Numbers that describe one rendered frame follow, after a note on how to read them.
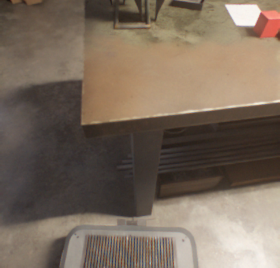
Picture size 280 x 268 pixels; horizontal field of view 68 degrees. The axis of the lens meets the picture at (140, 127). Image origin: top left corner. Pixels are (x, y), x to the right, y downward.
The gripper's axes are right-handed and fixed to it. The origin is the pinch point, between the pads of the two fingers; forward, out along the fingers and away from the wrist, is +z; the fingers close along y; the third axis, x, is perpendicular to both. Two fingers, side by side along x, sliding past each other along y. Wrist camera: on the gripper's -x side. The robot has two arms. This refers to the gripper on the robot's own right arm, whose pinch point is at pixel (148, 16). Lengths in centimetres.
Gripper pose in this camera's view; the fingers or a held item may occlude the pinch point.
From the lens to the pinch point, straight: 71.0
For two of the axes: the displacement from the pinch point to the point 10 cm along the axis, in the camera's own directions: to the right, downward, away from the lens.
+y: -10.0, 0.0, 0.0
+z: 0.0, 6.2, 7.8
